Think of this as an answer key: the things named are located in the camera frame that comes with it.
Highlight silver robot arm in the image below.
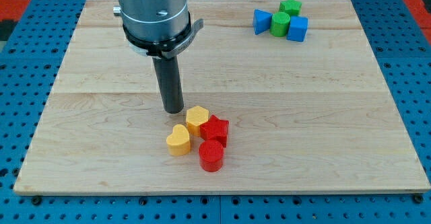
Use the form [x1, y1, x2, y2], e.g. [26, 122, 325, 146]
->
[114, 0, 204, 59]

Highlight blue cube block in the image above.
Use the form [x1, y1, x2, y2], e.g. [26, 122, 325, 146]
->
[286, 16, 308, 42]

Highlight yellow hexagon block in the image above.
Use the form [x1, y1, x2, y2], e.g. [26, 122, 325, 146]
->
[186, 106, 209, 137]

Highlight red star block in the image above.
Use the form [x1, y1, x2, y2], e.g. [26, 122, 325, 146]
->
[200, 114, 229, 148]

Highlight red cylinder block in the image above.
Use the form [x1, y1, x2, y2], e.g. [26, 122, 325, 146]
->
[198, 140, 224, 172]

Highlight yellow heart block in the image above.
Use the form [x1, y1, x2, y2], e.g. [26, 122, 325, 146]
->
[166, 124, 191, 156]

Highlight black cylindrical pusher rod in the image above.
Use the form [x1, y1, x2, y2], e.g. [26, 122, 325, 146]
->
[152, 57, 184, 114]

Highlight wooden board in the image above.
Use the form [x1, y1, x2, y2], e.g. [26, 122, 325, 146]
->
[13, 0, 430, 196]

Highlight blue triangle block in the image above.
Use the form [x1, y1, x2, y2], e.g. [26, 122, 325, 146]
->
[253, 9, 273, 35]

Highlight green cylinder block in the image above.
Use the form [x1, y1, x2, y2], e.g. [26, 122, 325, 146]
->
[269, 11, 291, 37]

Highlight green star block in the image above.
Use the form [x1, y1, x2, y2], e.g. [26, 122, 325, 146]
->
[279, 0, 302, 16]

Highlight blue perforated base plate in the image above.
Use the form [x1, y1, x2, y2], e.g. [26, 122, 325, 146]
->
[1, 0, 430, 223]

